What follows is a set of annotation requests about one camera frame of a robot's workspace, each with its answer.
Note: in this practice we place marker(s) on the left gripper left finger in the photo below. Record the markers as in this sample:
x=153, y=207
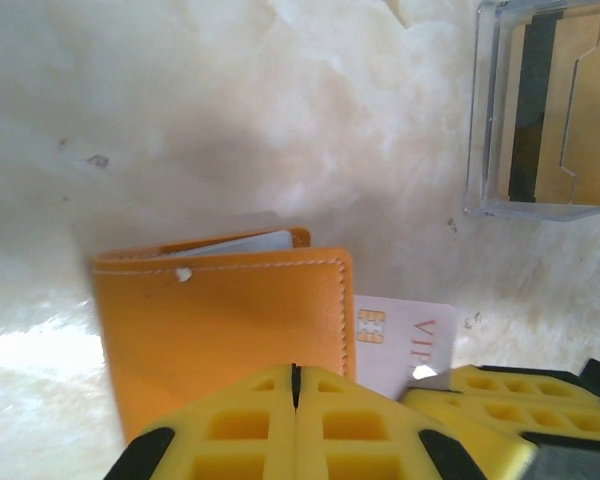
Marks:
x=240, y=430

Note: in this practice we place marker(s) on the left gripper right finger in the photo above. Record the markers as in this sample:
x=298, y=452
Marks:
x=360, y=435

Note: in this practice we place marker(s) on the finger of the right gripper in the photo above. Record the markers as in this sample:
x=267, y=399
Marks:
x=460, y=410
x=525, y=385

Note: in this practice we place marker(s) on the orange leather card holder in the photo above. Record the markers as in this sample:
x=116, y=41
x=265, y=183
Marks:
x=220, y=330

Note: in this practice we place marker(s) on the clear plastic card box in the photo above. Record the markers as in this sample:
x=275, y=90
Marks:
x=485, y=150

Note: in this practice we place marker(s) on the gold credit card black stripe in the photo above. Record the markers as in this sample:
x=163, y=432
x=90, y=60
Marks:
x=595, y=150

